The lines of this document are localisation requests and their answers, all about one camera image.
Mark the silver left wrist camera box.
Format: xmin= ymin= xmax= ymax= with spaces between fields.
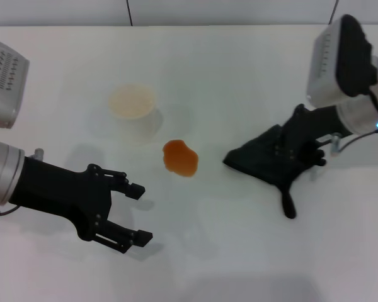
xmin=0 ymin=36 xmax=30 ymax=130

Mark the white paper cup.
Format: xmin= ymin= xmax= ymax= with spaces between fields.
xmin=108 ymin=82 xmax=157 ymax=142

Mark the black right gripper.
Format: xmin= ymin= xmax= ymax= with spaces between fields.
xmin=273 ymin=104 xmax=351 ymax=162

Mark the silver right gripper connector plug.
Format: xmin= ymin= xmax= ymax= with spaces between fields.
xmin=329 ymin=133 xmax=343 ymax=158

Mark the dark rag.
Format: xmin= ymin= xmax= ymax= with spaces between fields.
xmin=222 ymin=124 xmax=328 ymax=220

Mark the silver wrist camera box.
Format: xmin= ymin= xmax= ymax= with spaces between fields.
xmin=0 ymin=36 xmax=30 ymax=130
xmin=306 ymin=14 xmax=378 ymax=106

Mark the thin right wrist cable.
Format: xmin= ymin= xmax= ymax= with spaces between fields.
xmin=340 ymin=127 xmax=378 ymax=154

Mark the brown water stain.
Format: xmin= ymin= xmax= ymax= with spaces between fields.
xmin=161 ymin=139 xmax=199 ymax=178

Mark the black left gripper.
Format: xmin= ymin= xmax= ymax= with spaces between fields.
xmin=11 ymin=156 xmax=154 ymax=255

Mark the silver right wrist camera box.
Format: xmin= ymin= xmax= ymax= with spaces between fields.
xmin=306 ymin=14 xmax=378 ymax=106

